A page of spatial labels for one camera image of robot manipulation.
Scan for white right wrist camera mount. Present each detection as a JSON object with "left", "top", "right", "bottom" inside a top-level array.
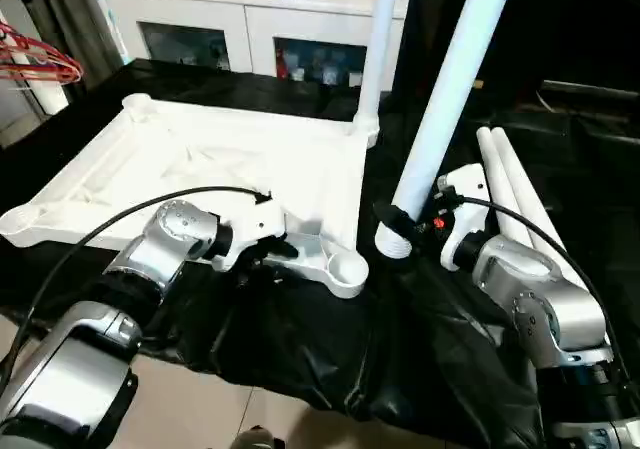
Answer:
[{"left": 434, "top": 164, "right": 489, "bottom": 270}]

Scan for grey curtain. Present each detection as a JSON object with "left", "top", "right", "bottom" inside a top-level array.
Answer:
[{"left": 34, "top": 0, "right": 126, "bottom": 83}]

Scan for red clothes hangers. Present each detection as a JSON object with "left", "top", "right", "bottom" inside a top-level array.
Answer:
[{"left": 0, "top": 21, "right": 84, "bottom": 85}]

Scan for grey robot foot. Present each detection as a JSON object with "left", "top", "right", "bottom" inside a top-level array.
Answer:
[{"left": 234, "top": 424, "right": 289, "bottom": 449}]

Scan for black cabinet with gold label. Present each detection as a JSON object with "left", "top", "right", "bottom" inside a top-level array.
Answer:
[{"left": 394, "top": 0, "right": 640, "bottom": 115}]

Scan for white post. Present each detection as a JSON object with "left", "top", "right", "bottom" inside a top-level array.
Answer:
[{"left": 9, "top": 48, "right": 69, "bottom": 115}]

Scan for white plastic table leg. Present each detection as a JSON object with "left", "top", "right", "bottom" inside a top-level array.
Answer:
[
  {"left": 489, "top": 126, "right": 587, "bottom": 291},
  {"left": 352, "top": 0, "right": 404, "bottom": 138},
  {"left": 374, "top": 0, "right": 519, "bottom": 260},
  {"left": 475, "top": 126, "right": 534, "bottom": 245}
]

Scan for black flat bar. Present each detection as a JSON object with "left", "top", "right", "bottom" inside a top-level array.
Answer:
[{"left": 542, "top": 79, "right": 640, "bottom": 98}]

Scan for white plastic table top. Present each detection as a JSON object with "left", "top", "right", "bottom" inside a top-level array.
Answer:
[{"left": 0, "top": 93, "right": 381, "bottom": 301}]

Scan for black shiny mat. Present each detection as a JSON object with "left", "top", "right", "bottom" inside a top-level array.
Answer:
[{"left": 0, "top": 58, "right": 640, "bottom": 449}]

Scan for white cabinet with glass doors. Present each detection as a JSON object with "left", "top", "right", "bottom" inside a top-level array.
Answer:
[{"left": 102, "top": 0, "right": 414, "bottom": 90}]

